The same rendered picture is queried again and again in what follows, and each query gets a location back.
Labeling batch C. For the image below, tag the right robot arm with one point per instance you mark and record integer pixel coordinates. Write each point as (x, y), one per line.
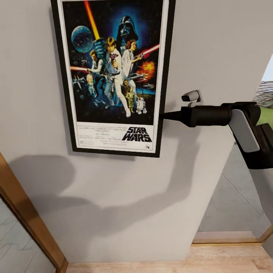
(254, 141)

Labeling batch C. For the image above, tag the fixed window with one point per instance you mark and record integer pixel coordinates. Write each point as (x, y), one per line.
(234, 215)

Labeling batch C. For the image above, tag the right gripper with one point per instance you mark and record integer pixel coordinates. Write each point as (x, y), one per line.
(200, 115)

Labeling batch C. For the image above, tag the door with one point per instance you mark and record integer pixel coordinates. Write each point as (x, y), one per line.
(26, 245)

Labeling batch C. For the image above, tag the poster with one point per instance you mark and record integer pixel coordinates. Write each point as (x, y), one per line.
(114, 59)

